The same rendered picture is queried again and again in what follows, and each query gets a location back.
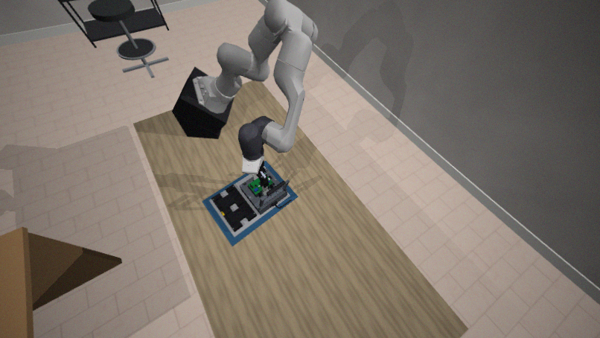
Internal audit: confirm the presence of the green circuit board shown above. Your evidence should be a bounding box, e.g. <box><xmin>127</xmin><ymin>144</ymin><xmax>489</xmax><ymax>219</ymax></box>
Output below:
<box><xmin>248</xmin><ymin>176</ymin><xmax>273</xmax><ymax>195</ymax></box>

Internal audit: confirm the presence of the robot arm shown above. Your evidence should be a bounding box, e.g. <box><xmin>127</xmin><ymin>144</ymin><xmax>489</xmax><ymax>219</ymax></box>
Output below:
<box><xmin>193</xmin><ymin>0</ymin><xmax>318</xmax><ymax>174</ymax></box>

